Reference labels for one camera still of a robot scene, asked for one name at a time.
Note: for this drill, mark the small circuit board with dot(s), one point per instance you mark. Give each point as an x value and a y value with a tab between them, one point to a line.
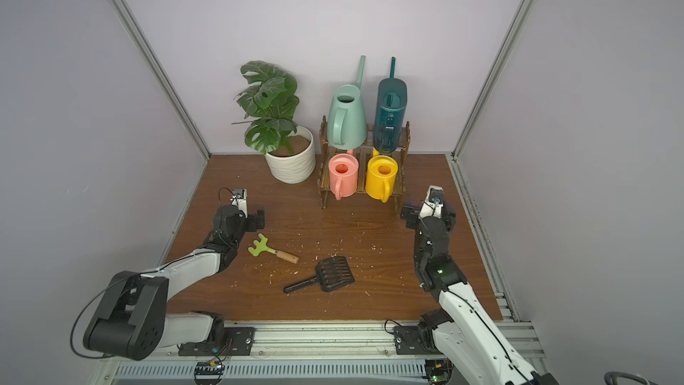
438	371
208	373

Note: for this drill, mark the left aluminium corner profile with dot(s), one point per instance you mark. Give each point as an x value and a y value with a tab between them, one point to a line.
143	45

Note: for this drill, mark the black plastic sifting scoop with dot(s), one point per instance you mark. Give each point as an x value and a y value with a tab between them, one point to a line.
331	274

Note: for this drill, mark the dark green watering can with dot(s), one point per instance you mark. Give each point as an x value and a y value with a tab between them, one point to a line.
391	104

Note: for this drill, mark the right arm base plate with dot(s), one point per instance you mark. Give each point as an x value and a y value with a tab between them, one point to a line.
419	339

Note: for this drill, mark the green monstera plant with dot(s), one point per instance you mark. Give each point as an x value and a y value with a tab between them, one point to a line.
269	104

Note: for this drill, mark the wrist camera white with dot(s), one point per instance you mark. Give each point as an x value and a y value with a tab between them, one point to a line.
239	201
433	203

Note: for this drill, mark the pink watering can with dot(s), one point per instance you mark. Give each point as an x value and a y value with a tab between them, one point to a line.
343	171

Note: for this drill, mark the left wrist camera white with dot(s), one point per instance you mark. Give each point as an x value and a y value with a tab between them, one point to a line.
239	201

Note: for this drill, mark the sage green watering can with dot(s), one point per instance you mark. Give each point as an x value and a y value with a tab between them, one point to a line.
347	126

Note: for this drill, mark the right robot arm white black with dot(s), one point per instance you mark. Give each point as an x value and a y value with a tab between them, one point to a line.
461	329

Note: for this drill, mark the aluminium mounting rail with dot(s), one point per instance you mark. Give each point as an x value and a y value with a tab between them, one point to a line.
288	352

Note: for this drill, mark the white ribbed plant pot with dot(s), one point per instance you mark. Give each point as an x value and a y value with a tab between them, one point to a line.
297	168

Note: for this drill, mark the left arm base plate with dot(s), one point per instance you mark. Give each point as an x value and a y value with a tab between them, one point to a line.
233	341

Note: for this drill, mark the aluminium corner profile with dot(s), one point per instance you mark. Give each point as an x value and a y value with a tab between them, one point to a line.
143	45
494	73

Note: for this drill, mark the brown wooden slatted shelf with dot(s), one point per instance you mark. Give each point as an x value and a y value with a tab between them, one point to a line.
363	154

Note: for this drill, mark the green hand rake wooden handle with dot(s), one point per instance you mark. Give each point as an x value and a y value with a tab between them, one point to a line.
260	246

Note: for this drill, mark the right small circuit board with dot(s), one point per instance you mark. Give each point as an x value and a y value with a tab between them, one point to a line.
438	371

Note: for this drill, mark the left small circuit board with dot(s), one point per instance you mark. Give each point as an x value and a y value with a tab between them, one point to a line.
208	373

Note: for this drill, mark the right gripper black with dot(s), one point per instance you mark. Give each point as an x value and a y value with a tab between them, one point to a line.
411	213

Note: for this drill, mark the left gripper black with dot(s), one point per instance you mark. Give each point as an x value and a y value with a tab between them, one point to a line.
252	219

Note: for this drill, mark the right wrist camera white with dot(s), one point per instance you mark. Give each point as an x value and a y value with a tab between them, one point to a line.
433	203

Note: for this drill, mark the right aluminium corner profile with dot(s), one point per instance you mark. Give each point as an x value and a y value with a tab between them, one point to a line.
494	73

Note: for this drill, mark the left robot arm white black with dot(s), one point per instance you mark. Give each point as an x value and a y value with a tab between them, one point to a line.
131	320

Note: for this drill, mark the yellow watering can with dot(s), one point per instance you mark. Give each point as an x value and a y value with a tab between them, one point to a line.
380	179

